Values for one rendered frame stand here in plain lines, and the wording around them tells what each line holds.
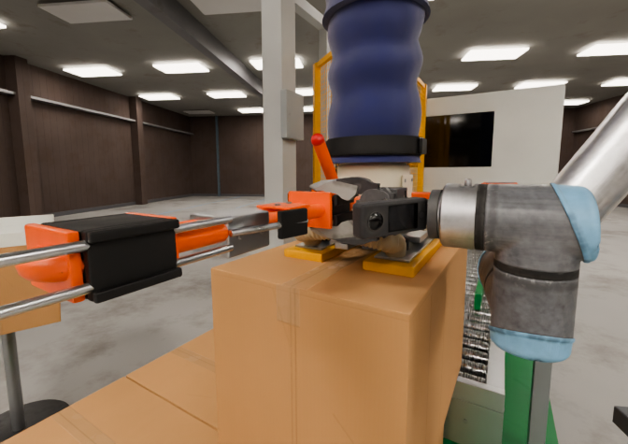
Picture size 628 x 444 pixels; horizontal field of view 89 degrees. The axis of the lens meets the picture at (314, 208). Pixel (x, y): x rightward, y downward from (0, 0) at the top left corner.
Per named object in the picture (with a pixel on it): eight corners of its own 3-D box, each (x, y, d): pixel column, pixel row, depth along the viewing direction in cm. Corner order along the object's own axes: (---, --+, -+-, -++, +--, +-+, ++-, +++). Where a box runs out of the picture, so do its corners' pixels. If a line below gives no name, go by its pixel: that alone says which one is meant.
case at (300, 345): (344, 330, 119) (345, 223, 114) (461, 364, 98) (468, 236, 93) (218, 448, 69) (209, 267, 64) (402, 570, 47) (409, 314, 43)
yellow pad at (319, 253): (348, 231, 101) (348, 216, 100) (378, 235, 96) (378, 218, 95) (283, 257, 72) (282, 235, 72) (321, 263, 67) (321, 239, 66)
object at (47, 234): (135, 260, 33) (131, 211, 32) (180, 271, 29) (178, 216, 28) (30, 285, 26) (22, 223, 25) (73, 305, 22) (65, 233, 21)
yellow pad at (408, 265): (407, 237, 91) (408, 221, 91) (445, 241, 86) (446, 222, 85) (362, 269, 62) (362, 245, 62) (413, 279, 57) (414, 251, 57)
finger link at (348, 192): (322, 186, 59) (368, 202, 55) (306, 188, 54) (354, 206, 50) (327, 170, 58) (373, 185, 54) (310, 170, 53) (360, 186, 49)
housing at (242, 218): (233, 240, 43) (231, 207, 43) (272, 246, 40) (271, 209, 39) (189, 251, 37) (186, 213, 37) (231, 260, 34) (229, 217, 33)
